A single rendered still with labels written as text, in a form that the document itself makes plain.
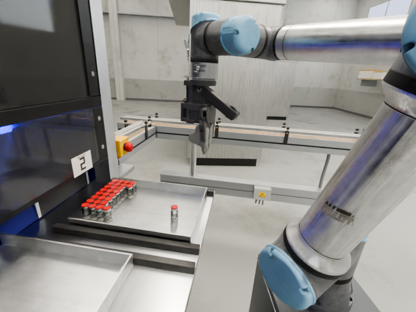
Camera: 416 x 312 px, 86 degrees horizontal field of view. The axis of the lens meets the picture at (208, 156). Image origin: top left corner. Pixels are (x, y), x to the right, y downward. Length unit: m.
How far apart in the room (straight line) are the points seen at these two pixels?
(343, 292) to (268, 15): 2.93
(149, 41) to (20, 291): 10.07
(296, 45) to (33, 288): 0.73
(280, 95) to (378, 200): 7.02
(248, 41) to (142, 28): 10.02
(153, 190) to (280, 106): 6.72
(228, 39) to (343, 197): 0.36
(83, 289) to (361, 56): 0.68
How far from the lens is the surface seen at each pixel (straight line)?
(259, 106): 3.16
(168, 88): 10.25
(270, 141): 1.53
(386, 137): 0.33
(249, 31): 0.53
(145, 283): 0.55
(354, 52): 0.50
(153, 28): 10.42
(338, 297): 0.66
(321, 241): 0.41
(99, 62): 0.85
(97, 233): 0.67
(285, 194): 1.73
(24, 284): 0.64
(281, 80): 7.29
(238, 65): 3.05
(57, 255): 0.67
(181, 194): 0.83
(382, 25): 0.49
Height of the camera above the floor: 1.30
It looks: 21 degrees down
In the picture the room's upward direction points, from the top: 3 degrees clockwise
